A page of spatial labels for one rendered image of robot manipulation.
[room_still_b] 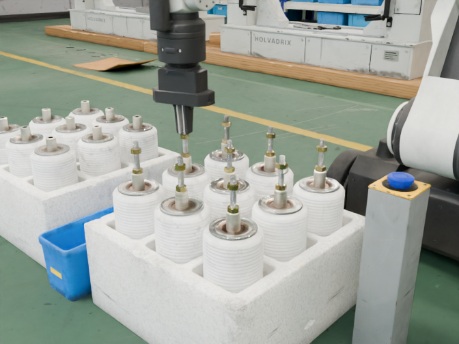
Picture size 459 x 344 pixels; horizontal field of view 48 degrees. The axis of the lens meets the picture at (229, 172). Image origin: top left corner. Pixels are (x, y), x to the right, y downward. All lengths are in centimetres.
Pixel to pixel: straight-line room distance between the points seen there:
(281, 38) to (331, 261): 255
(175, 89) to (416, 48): 210
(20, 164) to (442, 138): 91
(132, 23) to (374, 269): 391
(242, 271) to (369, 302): 24
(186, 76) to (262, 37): 254
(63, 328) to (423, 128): 77
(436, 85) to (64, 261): 78
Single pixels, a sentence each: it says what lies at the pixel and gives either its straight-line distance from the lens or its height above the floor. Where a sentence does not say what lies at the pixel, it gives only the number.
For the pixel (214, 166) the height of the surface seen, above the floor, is 24.
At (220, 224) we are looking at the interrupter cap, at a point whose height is 25.
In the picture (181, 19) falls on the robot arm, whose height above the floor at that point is 54.
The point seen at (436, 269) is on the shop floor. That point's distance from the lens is 126.
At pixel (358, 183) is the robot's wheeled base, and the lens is 126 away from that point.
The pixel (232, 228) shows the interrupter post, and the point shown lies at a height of 26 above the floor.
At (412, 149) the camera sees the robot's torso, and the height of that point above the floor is 31.
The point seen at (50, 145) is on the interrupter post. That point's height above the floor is 27.
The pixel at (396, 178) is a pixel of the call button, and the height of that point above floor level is 33.
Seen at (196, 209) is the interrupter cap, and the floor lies 25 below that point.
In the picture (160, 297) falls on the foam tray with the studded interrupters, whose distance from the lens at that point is 88.
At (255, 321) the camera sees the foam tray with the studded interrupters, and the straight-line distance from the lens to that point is 80.
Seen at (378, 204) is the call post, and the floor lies 29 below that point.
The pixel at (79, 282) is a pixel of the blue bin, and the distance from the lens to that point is 110.
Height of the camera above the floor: 62
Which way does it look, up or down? 21 degrees down
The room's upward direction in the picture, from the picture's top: straight up
